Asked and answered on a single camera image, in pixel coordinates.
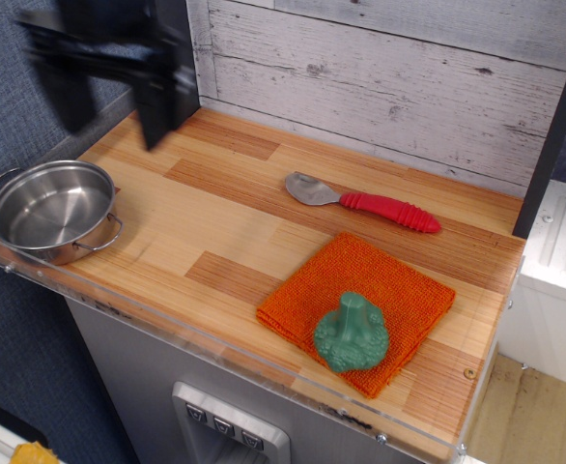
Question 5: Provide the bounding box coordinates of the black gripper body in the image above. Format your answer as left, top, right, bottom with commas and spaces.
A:
15, 1, 180, 91

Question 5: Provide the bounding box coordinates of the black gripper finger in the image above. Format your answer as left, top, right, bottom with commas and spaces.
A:
132, 82, 181, 150
39, 65, 97, 133

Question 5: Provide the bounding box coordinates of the green toy broccoli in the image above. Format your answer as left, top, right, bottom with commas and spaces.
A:
313, 292, 390, 373

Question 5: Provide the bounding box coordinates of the orange knitted rag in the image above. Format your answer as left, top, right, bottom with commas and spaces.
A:
256, 233, 456, 398

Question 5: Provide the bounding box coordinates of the grey toy fridge cabinet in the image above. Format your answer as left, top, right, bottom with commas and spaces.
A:
63, 295, 424, 464

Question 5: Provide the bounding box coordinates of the silver dispenser button panel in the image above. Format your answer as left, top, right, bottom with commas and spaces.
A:
172, 382, 292, 463

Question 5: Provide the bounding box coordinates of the yellow object at corner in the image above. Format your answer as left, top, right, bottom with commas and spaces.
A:
9, 442, 60, 464

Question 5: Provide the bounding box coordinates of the white toy sink unit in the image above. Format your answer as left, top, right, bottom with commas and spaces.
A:
497, 181, 566, 382

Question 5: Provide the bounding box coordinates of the left dark grey post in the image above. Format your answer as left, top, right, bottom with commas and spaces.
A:
175, 1, 200, 125

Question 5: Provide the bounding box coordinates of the dark grey post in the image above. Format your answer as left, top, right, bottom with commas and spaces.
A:
175, 1, 200, 125
512, 81, 566, 239

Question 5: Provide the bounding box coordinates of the steel pot with handles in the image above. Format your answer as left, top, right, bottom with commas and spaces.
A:
0, 160, 124, 265

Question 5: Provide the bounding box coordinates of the red handled metal spoon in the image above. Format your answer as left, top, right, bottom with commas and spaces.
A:
285, 172, 441, 233

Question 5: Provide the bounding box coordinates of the clear acrylic guard rail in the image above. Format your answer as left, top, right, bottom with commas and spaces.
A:
0, 67, 526, 464

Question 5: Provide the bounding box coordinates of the right dark grey post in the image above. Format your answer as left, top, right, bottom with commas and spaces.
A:
512, 81, 566, 239

